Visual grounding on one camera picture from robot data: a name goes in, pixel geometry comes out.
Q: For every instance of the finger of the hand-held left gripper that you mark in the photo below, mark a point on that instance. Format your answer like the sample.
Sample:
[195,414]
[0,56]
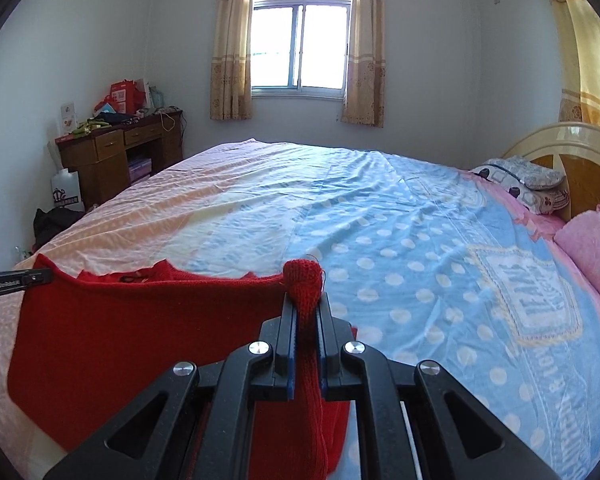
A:
[15,280]

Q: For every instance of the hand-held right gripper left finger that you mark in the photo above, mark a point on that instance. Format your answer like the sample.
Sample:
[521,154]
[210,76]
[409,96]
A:
[291,370]

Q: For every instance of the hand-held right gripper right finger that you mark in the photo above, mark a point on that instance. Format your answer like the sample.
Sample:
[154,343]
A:
[330,350]

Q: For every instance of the red knit sweater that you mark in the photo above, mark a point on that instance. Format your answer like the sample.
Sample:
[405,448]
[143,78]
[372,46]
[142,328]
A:
[130,335]

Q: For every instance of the black bag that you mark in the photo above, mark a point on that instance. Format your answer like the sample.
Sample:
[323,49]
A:
[55,227]

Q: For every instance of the white paper bag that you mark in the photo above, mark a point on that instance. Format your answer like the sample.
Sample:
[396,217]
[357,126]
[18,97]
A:
[67,190]

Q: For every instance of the white printed card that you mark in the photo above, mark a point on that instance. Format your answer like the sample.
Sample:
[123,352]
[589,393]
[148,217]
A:
[68,117]

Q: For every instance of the brown wooden desk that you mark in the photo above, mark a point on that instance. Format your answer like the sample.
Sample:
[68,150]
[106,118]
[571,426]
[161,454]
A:
[100,160]

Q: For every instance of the green cloth bundle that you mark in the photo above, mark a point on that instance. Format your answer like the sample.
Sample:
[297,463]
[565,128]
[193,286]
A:
[86,127]

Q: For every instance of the bed with polka dot sheet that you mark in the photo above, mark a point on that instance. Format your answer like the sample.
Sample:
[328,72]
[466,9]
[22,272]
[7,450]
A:
[380,210]

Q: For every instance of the dark cloth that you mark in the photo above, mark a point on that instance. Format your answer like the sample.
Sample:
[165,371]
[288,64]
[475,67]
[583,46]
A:
[115,117]

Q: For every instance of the purple box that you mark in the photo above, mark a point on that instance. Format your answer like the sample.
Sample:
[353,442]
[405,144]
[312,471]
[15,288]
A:
[140,167]

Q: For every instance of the red gift box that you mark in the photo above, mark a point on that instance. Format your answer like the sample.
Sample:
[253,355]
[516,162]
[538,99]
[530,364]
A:
[122,95]

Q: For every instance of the pale green bottle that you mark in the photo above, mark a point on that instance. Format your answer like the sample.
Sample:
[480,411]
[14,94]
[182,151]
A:
[156,96]

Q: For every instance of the panda print pillow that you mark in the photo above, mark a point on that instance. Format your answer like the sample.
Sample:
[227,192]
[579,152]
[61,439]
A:
[540,200]

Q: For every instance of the grey patterned pillow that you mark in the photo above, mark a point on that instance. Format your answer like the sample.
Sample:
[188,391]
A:
[530,172]

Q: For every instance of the pink quilt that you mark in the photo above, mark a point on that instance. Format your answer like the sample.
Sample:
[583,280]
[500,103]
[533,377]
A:
[595,245]

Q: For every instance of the beige patterned curtain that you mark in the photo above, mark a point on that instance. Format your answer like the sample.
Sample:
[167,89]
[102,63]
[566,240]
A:
[230,60]
[365,60]

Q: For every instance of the sliding window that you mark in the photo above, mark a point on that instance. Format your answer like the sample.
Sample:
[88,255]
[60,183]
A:
[300,45]

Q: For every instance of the cream wooden headboard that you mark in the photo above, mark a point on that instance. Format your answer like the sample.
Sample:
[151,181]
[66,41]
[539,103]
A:
[590,180]

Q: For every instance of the yellow curtain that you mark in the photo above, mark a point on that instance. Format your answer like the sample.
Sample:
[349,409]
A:
[590,60]

